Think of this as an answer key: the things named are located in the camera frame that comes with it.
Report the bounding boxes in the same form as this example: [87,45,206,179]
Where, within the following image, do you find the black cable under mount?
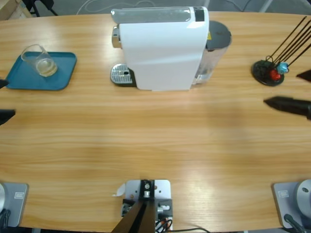
[173,226,212,233]

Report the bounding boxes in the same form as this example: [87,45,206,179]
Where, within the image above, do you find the wooden crate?
[0,0,32,20]

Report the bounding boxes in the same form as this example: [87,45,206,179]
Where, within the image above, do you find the black clamp bracket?
[121,198,173,218]

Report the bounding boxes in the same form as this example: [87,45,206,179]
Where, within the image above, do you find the white capsule coffee machine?
[110,6,232,93]

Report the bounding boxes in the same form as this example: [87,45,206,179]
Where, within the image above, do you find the black capsule stand with rods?
[251,16,311,87]

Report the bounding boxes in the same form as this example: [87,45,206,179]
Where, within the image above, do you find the black camera post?
[111,179,156,233]

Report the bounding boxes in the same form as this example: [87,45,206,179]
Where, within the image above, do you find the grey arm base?
[0,182,29,228]
[271,179,311,229]

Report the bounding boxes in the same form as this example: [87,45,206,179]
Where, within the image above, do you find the blue coffee capsule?
[277,62,290,74]

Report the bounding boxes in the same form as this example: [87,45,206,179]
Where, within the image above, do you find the teal plastic tray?
[5,51,77,92]

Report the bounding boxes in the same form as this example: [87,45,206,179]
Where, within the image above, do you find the black base cable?
[0,209,12,229]
[283,213,308,233]

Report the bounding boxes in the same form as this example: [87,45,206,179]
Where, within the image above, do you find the orange wires at mount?
[155,216,173,231]

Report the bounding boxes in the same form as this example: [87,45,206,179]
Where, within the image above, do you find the white paper tag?
[111,183,126,197]

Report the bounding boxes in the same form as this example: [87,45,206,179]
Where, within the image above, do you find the white mount block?
[125,179,173,231]

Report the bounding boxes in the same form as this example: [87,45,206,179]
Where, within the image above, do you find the black stand legs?
[23,0,59,17]

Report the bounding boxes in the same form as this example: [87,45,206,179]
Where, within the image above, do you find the clear drinking glass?
[20,44,58,78]

